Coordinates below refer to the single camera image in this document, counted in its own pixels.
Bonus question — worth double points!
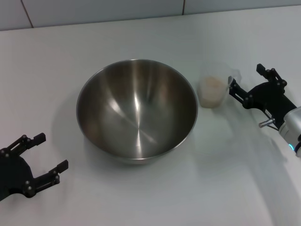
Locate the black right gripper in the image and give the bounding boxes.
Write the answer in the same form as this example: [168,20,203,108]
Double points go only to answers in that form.
[229,64,297,125]

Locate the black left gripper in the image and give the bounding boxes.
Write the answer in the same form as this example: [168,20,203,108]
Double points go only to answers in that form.
[0,133,69,201]

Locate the white rice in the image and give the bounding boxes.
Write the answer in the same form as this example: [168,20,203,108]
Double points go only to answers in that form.
[199,76,228,108]

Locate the clear plastic measuring cup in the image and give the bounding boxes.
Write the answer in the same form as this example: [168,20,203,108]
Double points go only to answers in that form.
[198,62,243,109]

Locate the stainless steel mixing bowl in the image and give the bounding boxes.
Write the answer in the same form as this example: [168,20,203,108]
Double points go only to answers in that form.
[76,58,198,165]

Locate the right arm connector cable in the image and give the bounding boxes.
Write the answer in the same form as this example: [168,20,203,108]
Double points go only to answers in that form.
[258,119,282,130]

